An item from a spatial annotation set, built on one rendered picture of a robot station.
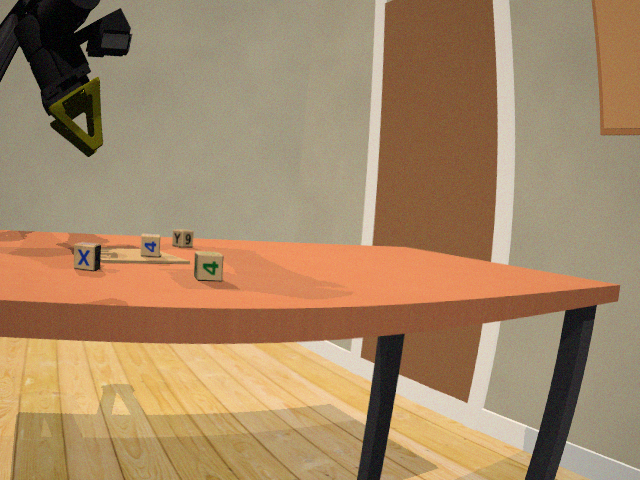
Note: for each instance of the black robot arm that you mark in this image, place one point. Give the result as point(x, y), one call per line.
point(109, 35)

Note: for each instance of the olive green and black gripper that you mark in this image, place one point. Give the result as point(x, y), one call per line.
point(61, 100)

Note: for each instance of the beige letter block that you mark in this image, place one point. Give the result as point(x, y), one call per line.
point(182, 238)
point(87, 256)
point(150, 245)
point(208, 266)

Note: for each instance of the beige flat mat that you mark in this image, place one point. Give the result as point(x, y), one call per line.
point(118, 255)

